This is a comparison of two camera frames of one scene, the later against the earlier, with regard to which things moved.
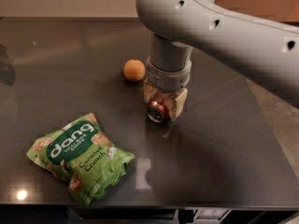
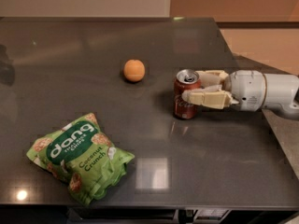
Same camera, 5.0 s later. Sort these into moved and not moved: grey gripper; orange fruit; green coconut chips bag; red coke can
Moved: grey gripper; red coke can
Not moved: orange fruit; green coconut chips bag
